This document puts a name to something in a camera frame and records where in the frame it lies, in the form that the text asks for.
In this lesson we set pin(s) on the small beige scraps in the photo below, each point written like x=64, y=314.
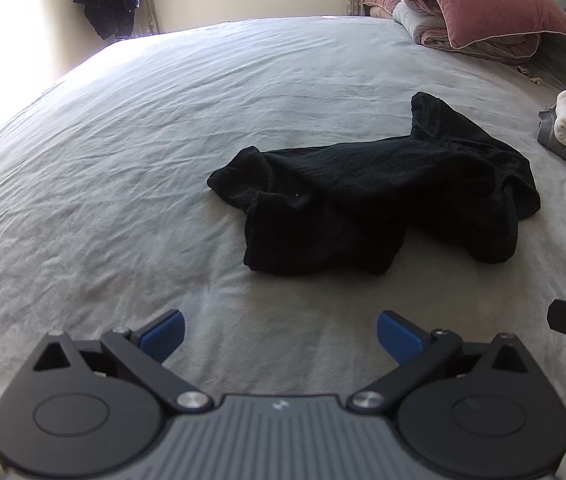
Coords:
x=530, y=74

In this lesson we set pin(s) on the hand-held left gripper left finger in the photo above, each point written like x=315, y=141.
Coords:
x=163, y=332

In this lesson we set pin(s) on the large pink pillow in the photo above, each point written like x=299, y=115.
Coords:
x=478, y=0

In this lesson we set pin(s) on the pale sheer curtain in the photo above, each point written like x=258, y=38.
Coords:
x=149, y=10

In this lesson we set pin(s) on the small pink pillow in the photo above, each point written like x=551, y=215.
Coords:
x=378, y=1

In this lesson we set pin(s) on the black shirt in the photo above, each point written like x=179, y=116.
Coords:
x=363, y=200

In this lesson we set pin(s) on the folded grey pink quilt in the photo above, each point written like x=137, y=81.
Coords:
x=423, y=25

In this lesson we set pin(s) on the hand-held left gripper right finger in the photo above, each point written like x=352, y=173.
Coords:
x=398, y=337

